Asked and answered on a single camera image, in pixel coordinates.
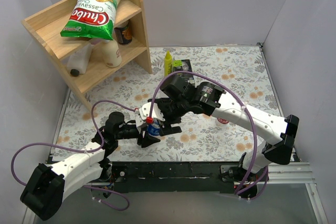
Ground blue label water bottle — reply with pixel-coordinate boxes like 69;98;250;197
147;119;160;137

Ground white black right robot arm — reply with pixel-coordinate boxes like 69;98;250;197
156;74;299;181

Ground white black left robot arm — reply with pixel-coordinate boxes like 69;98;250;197
20;110;165;220

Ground red label water bottle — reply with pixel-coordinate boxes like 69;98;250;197
216;118;229;125

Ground yellow glue bottle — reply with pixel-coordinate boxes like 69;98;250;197
164;51;173;76

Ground cream plastic bottle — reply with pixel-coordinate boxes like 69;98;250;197
101;40;122;68

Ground clear bottle black cap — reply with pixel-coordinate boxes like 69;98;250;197
67;44;92;77

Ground black green product box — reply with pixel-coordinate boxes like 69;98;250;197
173;59;195;86

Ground floral table mat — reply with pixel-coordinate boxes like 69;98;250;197
50;46;281;162

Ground dark orange drink can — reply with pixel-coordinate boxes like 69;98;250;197
114;20;132;45

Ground green cassava chips bag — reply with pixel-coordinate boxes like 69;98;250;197
60;0;121;40

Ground wooden shelf rack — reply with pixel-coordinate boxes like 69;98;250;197
22;0;152;109

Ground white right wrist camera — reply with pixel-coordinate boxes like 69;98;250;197
139;102;165;122

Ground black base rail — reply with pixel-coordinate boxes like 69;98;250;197
90;161;271;195

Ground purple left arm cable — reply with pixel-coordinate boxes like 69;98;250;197
10;99;140;211

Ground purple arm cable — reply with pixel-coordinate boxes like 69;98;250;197
10;99;140;211
146;70;270;200

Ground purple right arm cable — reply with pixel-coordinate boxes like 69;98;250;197
146;70;270;200

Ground aluminium frame rail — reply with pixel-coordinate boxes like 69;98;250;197
267;162;316;184

